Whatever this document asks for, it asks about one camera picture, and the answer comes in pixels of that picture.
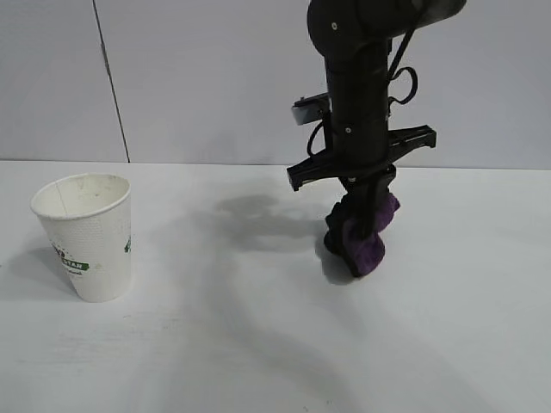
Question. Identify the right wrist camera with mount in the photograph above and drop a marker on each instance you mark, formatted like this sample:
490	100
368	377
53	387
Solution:
307	112

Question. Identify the white paper coffee cup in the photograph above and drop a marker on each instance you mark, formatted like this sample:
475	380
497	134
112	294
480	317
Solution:
94	254

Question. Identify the purple and black cloth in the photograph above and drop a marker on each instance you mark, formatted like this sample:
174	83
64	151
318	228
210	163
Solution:
366	256

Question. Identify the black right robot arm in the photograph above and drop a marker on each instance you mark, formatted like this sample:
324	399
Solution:
353	64

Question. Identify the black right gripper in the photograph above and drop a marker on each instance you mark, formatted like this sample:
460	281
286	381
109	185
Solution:
361	146

